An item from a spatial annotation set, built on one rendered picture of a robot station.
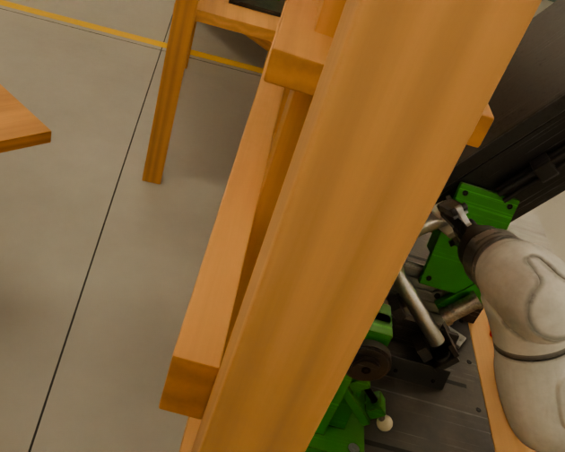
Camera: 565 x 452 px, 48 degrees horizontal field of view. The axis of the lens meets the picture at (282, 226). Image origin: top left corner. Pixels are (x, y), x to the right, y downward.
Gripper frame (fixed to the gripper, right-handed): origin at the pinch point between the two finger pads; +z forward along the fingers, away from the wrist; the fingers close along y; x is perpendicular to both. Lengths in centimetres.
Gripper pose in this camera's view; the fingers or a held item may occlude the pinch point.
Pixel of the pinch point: (447, 219)
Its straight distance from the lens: 115.7
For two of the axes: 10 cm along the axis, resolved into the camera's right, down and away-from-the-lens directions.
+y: -4.5, -8.5, -2.7
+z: -0.7, -2.7, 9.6
